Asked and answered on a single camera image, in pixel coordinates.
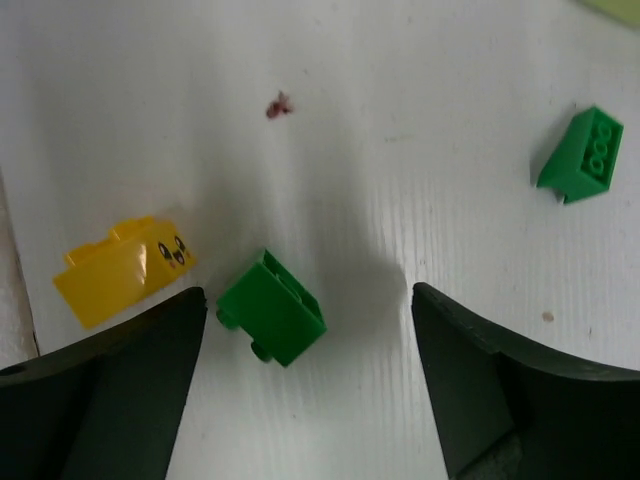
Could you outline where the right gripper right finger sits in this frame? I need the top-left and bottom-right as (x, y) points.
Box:
(411, 283), (639, 479)

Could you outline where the small dark green lego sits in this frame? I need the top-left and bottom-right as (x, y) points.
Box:
(536, 105), (624, 204)

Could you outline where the small yellow lego brick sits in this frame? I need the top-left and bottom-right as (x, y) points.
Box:
(53, 216), (196, 329)

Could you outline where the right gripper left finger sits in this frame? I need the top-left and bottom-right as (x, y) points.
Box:
(1, 287), (207, 479)

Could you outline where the light green lego brick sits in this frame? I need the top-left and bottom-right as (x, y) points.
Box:
(582, 0), (640, 28)

